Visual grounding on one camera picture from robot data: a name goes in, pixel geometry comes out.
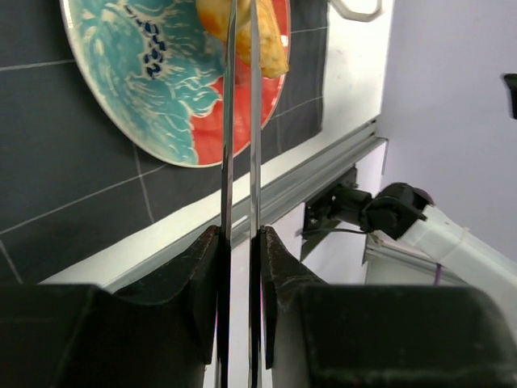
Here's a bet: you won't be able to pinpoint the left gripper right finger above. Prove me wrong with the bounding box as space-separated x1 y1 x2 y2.
260 226 516 387

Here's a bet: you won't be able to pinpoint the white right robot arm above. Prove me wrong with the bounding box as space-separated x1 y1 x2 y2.
329 183 516 292

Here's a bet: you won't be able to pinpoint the metal serving tongs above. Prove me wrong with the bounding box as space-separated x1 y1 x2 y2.
214 1 263 387

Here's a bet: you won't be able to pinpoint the light golden bread loaf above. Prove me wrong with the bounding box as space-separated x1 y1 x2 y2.
195 0 289 78

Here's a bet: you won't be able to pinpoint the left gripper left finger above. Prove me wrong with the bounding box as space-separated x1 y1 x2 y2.
1 226 220 387

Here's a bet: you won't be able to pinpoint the dark checked placemat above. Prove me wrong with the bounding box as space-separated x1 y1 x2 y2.
0 0 330 284

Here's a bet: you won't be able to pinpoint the aluminium table frame rail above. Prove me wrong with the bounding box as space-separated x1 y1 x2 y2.
100 119 389 292

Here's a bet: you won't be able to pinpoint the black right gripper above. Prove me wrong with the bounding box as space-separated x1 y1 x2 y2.
502 74 517 120

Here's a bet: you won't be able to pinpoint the white ceramic mug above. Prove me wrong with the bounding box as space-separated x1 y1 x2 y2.
330 0 384 22

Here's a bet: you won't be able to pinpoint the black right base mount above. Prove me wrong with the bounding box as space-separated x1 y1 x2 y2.
299 165 359 261

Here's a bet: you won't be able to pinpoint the teal and red plate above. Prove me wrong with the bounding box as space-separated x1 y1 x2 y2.
59 0 292 169

